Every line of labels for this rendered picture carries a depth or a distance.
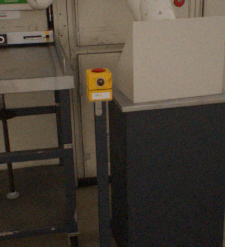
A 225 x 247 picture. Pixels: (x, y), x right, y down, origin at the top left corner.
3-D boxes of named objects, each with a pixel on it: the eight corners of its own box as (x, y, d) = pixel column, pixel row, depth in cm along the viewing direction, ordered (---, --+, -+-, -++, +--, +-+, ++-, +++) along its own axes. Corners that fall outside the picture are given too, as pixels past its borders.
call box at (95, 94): (112, 101, 150) (111, 71, 147) (89, 102, 149) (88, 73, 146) (108, 94, 158) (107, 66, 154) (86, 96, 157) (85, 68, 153)
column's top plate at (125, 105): (200, 79, 202) (200, 75, 201) (237, 101, 169) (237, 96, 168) (103, 87, 194) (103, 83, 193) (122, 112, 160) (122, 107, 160)
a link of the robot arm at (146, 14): (177, 43, 186) (166, 6, 193) (180, 22, 171) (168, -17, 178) (148, 49, 186) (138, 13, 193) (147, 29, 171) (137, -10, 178)
